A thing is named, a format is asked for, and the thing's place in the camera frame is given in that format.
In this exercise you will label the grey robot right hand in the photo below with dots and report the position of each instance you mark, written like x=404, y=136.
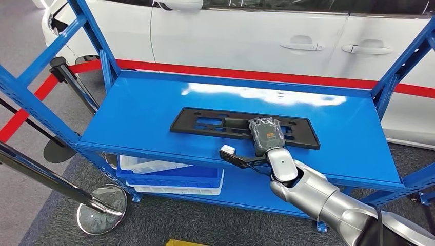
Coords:
x=268, y=135

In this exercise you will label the black plastic panel part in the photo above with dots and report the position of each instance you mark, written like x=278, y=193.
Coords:
x=304, y=137

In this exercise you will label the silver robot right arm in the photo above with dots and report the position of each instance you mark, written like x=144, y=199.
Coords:
x=323, y=200

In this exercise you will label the blue metal shelf rack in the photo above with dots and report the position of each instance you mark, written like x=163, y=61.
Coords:
x=153, y=108

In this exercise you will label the long red barrier belt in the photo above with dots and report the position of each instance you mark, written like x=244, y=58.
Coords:
x=238, y=73

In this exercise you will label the slatted white plastic crate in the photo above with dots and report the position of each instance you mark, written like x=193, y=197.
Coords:
x=176, y=191

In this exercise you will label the white car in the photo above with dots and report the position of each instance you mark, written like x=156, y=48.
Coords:
x=221, y=37

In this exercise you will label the yellow floor tape marking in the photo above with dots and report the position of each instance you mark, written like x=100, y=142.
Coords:
x=183, y=243

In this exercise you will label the black pole with round base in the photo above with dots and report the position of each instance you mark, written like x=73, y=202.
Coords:
x=59, y=151

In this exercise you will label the short red barrier belt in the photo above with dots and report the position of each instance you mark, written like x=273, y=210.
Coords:
x=23, y=113

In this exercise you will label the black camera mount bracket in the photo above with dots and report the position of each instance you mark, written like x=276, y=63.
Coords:
x=239, y=160

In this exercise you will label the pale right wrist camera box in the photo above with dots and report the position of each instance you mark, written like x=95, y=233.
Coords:
x=227, y=149

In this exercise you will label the chrome stanchion post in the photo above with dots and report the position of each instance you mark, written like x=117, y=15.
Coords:
x=73, y=84
x=102, y=217

